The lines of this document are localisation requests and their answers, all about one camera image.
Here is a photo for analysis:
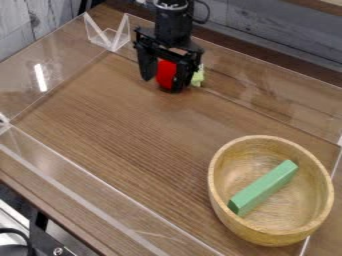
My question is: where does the clear acrylic table barrier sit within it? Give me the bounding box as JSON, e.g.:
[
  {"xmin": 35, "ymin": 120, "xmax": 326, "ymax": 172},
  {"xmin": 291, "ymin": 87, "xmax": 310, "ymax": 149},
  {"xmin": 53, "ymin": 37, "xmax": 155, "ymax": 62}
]
[{"xmin": 0, "ymin": 19, "xmax": 342, "ymax": 256}]

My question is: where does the clear acrylic corner bracket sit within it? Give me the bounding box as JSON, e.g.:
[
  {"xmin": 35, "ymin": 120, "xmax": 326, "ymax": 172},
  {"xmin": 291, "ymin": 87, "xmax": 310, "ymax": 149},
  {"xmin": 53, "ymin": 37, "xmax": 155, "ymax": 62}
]
[{"xmin": 83, "ymin": 13, "xmax": 131, "ymax": 52}]

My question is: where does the green rectangular block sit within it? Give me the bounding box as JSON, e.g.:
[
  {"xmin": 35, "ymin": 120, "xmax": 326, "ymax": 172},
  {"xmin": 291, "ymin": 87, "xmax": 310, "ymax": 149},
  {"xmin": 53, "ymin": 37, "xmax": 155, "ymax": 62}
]
[{"xmin": 227, "ymin": 160, "xmax": 299, "ymax": 217}]

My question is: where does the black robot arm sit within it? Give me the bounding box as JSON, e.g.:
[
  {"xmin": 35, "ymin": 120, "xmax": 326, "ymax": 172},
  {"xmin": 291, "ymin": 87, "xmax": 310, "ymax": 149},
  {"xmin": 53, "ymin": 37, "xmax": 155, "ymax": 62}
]
[{"xmin": 133, "ymin": 0, "xmax": 204, "ymax": 93}]

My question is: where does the red plush strawberry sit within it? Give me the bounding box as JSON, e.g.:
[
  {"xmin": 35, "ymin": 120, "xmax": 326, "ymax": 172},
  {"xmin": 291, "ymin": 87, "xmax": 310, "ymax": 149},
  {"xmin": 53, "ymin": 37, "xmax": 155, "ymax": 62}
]
[{"xmin": 153, "ymin": 58, "xmax": 206, "ymax": 91}]

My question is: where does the black metal clamp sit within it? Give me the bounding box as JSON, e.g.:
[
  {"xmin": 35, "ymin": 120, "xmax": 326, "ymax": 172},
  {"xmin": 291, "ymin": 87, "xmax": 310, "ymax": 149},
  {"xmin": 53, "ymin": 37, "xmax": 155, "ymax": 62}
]
[{"xmin": 27, "ymin": 209, "xmax": 91, "ymax": 256}]

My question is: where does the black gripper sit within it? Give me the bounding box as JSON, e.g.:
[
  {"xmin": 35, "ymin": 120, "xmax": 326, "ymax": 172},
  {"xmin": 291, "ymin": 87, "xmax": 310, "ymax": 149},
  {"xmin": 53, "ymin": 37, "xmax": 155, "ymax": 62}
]
[{"xmin": 133, "ymin": 27, "xmax": 204, "ymax": 93}]

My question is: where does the black cable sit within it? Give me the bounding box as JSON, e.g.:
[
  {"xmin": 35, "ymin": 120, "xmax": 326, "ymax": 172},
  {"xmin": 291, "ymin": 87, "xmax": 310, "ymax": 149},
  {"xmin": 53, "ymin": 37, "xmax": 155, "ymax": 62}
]
[{"xmin": 0, "ymin": 227, "xmax": 37, "ymax": 256}]

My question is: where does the wooden bowl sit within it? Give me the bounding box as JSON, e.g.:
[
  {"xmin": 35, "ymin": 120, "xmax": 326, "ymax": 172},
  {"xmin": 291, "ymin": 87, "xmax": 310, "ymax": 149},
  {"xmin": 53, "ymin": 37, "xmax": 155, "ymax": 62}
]
[{"xmin": 207, "ymin": 135, "xmax": 334, "ymax": 247}]

